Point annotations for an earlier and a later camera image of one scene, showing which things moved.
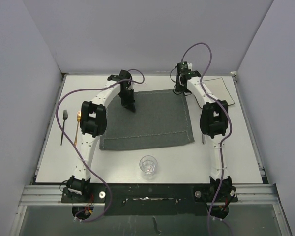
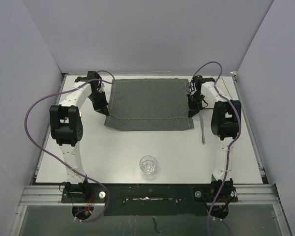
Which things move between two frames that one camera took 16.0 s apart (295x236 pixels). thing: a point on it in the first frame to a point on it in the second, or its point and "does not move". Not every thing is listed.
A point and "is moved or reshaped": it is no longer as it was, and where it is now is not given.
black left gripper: (129, 103) to (102, 107)
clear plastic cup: (148, 165) does not move
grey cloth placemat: (161, 118) is moved or reshaped
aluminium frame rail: (43, 195) does not move
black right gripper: (179, 88) to (193, 109)
